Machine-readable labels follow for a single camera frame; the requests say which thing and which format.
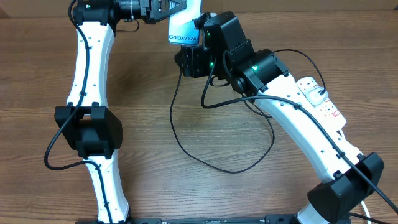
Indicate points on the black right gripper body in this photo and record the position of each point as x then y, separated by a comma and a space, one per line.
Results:
198, 62

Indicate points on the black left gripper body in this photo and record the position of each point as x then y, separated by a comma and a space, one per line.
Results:
145, 14

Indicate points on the blue-screen Samsung Galaxy smartphone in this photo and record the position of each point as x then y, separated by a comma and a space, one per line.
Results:
181, 24

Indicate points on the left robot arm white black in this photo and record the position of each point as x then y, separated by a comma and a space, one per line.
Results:
86, 122

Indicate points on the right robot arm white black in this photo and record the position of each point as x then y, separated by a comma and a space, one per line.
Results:
301, 107

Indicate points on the white charger plug adapter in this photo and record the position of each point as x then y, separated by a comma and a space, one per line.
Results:
317, 96

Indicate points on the white power strip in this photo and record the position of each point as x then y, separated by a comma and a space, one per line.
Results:
329, 112

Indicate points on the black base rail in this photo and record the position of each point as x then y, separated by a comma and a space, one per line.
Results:
268, 219

